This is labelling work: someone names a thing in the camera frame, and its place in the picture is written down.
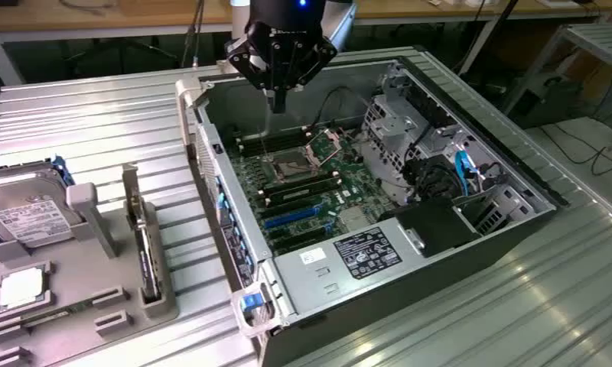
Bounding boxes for black wire bundle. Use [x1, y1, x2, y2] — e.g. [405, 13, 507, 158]
[401, 158, 460, 202]

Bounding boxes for hard disk with blue caddy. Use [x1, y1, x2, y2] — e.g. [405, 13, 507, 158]
[0, 154, 80, 248]

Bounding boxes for silver CPU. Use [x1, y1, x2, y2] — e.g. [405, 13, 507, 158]
[0, 267, 49, 307]

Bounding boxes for black equipment box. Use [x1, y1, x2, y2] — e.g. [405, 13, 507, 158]
[509, 74, 585, 129]

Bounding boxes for grey coiled cable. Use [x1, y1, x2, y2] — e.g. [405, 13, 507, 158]
[58, 0, 118, 16]

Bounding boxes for graphics card with metal bracket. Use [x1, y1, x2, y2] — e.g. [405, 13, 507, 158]
[120, 162, 162, 303]

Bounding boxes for blue wire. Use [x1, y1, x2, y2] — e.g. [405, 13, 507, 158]
[453, 151, 473, 198]

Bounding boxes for thin metal locking lever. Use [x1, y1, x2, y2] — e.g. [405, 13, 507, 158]
[257, 124, 276, 161]

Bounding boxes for wooden desk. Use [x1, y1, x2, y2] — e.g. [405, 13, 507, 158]
[0, 0, 245, 85]
[345, 0, 612, 73]

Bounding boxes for metal disk bay cage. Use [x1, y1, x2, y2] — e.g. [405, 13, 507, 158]
[361, 64, 473, 200]

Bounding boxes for black open PC case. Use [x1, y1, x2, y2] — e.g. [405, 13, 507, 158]
[174, 45, 571, 367]

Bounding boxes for CPU socket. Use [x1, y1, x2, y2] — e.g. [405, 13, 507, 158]
[269, 151, 320, 179]

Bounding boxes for metal slat side table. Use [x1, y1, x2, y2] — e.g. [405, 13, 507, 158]
[501, 22, 612, 115]

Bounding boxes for installed RAM stick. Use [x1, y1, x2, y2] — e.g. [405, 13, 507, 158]
[265, 187, 344, 204]

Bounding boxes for silver chipset heatsink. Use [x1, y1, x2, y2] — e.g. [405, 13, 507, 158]
[338, 208, 376, 230]

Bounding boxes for metal socket cover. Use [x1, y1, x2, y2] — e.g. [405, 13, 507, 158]
[302, 128, 353, 161]

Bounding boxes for black cable on white surface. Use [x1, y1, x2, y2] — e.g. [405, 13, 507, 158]
[540, 124, 612, 175]

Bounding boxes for green motherboard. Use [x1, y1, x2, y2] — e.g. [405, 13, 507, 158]
[226, 125, 388, 257]

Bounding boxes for black plastic shroud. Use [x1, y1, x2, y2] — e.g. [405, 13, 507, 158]
[392, 198, 484, 259]

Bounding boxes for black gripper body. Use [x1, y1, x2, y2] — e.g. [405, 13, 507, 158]
[246, 0, 328, 89]

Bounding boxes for black looped wire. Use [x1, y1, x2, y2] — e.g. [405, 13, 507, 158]
[308, 86, 362, 129]

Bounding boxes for grey power supply unit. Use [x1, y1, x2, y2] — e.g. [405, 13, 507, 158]
[272, 220, 432, 320]

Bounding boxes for green RAM stick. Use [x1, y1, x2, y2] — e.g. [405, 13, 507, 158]
[22, 300, 96, 330]

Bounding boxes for black office chair base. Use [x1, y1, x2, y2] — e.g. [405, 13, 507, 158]
[60, 36, 182, 76]

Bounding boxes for blue expansion slot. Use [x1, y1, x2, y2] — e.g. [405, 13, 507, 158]
[262, 206, 321, 230]

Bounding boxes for grey parts rack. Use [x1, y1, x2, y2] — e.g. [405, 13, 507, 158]
[0, 182, 180, 367]

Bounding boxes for dangling grey cable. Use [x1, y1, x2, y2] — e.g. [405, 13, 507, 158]
[181, 0, 206, 70]

